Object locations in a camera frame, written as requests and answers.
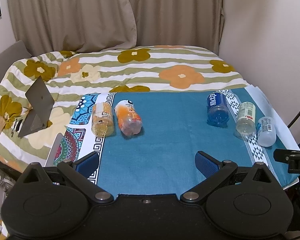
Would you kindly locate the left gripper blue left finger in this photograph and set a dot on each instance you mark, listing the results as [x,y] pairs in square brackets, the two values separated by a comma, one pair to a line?
[77,175]

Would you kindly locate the floral striped duvet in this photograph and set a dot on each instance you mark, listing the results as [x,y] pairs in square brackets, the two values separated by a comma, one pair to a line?
[69,76]

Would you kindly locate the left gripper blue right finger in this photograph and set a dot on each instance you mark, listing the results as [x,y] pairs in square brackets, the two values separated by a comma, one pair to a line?
[216,174]

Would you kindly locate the grey headboard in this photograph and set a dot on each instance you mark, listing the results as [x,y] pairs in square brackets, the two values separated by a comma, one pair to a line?
[12,54]

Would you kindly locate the blue label plastic cup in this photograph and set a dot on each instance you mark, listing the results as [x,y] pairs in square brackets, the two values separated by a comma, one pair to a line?
[217,110]

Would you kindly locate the patterned blue white cloth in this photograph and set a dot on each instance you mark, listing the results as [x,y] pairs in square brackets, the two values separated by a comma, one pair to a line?
[78,140]

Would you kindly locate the teal blue cloth mat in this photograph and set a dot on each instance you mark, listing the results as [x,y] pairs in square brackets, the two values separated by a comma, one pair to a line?
[161,158]

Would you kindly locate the yellow label plastic cup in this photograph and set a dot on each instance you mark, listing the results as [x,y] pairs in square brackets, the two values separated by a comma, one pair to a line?
[102,120]

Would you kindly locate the clear white label cup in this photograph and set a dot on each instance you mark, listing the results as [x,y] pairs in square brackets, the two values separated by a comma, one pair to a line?
[266,132]

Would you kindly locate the beige curtain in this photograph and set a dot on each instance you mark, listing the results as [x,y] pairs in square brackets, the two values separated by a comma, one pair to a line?
[93,25]

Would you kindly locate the green white label cup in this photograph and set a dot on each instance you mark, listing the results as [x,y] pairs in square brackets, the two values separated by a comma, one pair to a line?
[245,124]

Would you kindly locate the orange label plastic cup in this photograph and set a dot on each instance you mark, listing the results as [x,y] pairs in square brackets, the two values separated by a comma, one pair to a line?
[129,121]

